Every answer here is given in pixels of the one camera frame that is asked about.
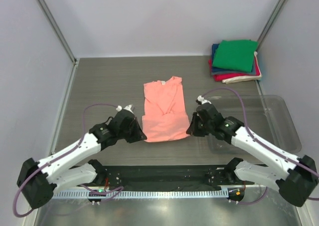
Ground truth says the right aluminium frame post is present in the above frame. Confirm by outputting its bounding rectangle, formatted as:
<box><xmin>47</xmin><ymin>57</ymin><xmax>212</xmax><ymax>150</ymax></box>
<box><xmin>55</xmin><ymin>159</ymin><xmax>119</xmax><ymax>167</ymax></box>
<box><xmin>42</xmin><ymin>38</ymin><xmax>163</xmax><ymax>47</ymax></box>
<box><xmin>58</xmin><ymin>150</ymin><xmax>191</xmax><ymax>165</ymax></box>
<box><xmin>257</xmin><ymin>0</ymin><xmax>288</xmax><ymax>51</ymax></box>

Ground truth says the clear plastic bin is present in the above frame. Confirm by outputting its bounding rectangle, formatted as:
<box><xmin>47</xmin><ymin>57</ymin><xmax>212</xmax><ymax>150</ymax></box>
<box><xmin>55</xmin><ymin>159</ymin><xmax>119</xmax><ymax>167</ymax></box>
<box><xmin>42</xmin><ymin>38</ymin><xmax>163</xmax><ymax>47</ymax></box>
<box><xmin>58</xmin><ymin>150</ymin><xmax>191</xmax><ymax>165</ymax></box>
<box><xmin>208</xmin><ymin>95</ymin><xmax>302</xmax><ymax>154</ymax></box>

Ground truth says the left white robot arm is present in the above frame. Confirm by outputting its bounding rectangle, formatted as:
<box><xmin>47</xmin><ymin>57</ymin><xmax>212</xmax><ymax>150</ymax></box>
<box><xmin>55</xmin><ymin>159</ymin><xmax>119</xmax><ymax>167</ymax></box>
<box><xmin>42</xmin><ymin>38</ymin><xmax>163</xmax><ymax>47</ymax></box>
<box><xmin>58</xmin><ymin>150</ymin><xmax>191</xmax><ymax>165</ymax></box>
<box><xmin>17</xmin><ymin>105</ymin><xmax>146</xmax><ymax>210</ymax></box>

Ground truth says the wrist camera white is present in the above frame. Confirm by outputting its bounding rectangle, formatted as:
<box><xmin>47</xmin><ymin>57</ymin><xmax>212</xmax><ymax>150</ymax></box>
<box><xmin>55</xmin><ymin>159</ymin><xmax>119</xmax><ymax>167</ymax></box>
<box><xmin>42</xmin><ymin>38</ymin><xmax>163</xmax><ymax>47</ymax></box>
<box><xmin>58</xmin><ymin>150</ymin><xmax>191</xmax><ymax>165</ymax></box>
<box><xmin>195</xmin><ymin>95</ymin><xmax>211</xmax><ymax>105</ymax></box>
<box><xmin>116</xmin><ymin>104</ymin><xmax>135</xmax><ymax>114</ymax></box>

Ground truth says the white slotted cable duct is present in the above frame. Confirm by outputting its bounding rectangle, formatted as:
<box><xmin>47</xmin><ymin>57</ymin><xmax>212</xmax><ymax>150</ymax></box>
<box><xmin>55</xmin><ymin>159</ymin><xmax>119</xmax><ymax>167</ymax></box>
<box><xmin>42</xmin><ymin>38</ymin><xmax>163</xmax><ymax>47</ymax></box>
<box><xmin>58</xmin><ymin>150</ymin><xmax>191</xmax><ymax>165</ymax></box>
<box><xmin>53</xmin><ymin>188</ymin><xmax>229</xmax><ymax>200</ymax></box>

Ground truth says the folded blue t-shirt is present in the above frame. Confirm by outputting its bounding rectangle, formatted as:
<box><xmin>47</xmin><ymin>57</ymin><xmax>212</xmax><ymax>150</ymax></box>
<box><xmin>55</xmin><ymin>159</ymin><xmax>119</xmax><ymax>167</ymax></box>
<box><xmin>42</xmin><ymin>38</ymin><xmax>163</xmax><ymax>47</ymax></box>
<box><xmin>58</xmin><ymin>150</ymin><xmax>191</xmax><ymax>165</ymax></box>
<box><xmin>211</xmin><ymin>43</ymin><xmax>219</xmax><ymax>61</ymax></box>

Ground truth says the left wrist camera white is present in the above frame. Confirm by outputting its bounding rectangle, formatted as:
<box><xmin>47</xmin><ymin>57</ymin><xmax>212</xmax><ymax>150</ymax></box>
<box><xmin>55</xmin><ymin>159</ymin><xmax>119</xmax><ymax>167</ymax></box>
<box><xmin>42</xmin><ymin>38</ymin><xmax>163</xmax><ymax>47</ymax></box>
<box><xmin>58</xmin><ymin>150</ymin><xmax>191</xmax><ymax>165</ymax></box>
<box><xmin>116</xmin><ymin>104</ymin><xmax>135</xmax><ymax>114</ymax></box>

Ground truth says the aluminium frame post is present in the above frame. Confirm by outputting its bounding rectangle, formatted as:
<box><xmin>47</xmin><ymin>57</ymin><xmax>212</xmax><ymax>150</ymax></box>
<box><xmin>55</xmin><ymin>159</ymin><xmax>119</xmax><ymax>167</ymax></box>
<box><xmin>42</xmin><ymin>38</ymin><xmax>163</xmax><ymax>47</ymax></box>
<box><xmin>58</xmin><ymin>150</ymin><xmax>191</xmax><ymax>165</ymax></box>
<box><xmin>36</xmin><ymin>0</ymin><xmax>77</xmax><ymax>65</ymax></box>
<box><xmin>257</xmin><ymin>0</ymin><xmax>288</xmax><ymax>51</ymax></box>

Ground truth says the folded red t-shirt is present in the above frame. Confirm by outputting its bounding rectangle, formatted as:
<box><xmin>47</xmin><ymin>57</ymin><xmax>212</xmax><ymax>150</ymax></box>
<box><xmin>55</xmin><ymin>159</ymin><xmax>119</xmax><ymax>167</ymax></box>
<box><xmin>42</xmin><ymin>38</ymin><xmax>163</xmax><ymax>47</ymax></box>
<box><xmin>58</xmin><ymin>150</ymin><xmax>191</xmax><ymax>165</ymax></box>
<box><xmin>208</xmin><ymin>59</ymin><xmax>249</xmax><ymax>81</ymax></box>

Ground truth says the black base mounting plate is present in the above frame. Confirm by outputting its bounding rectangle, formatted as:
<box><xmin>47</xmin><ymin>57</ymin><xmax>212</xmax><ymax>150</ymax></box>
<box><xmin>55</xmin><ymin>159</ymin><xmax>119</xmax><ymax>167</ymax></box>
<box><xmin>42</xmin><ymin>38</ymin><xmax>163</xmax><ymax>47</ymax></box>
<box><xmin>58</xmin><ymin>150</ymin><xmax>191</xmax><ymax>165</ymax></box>
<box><xmin>104</xmin><ymin>165</ymin><xmax>244</xmax><ymax>186</ymax></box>

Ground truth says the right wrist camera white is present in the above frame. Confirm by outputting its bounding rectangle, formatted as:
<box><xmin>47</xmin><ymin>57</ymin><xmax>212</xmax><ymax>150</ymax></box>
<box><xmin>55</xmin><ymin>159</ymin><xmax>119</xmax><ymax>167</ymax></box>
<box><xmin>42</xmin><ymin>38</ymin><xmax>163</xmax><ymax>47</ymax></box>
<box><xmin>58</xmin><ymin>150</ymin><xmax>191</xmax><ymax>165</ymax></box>
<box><xmin>195</xmin><ymin>95</ymin><xmax>211</xmax><ymax>105</ymax></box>

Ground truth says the salmon pink t-shirt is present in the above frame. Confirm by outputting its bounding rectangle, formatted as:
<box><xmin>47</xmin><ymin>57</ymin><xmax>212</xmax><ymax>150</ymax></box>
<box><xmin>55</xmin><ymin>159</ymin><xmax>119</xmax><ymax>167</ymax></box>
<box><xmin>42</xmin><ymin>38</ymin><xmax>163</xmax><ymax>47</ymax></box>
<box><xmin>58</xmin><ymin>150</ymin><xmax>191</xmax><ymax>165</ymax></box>
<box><xmin>142</xmin><ymin>76</ymin><xmax>190</xmax><ymax>143</ymax></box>

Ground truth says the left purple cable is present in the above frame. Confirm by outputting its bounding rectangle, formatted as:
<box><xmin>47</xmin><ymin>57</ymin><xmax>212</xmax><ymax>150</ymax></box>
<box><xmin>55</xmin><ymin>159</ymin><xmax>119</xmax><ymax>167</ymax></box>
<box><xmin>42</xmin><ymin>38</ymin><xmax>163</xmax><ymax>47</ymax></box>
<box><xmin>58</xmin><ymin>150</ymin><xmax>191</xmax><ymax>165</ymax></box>
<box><xmin>13</xmin><ymin>103</ymin><xmax>125</xmax><ymax>218</ymax></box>

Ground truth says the folded green t-shirt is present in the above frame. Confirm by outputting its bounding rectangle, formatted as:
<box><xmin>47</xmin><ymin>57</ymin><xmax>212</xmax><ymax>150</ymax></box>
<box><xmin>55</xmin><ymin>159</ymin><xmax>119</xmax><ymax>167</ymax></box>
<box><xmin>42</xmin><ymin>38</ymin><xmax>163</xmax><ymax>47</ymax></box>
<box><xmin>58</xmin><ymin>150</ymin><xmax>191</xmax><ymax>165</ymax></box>
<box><xmin>212</xmin><ymin>39</ymin><xmax>258</xmax><ymax>73</ymax></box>

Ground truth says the left aluminium frame post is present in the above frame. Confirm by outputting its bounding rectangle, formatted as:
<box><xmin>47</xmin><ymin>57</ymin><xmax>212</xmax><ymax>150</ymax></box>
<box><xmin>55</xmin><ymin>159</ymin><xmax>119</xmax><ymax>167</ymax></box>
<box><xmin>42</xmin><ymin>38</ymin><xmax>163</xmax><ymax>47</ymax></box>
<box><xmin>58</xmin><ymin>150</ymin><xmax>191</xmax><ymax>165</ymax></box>
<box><xmin>36</xmin><ymin>0</ymin><xmax>77</xmax><ymax>65</ymax></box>

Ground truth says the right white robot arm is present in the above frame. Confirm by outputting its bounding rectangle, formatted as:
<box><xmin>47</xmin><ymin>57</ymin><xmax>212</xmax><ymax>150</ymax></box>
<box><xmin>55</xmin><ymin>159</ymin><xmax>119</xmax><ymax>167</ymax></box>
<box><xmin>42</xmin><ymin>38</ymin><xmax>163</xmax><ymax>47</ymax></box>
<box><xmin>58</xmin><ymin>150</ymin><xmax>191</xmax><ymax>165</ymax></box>
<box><xmin>187</xmin><ymin>98</ymin><xmax>319</xmax><ymax>207</ymax></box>

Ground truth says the folded cream t-shirt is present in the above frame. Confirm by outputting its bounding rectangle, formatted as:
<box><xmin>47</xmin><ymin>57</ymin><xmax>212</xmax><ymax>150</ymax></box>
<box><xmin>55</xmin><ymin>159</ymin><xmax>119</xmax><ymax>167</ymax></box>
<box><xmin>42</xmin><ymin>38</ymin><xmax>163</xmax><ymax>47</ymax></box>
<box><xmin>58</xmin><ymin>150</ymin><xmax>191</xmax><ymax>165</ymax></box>
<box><xmin>222</xmin><ymin>51</ymin><xmax>262</xmax><ymax>84</ymax></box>

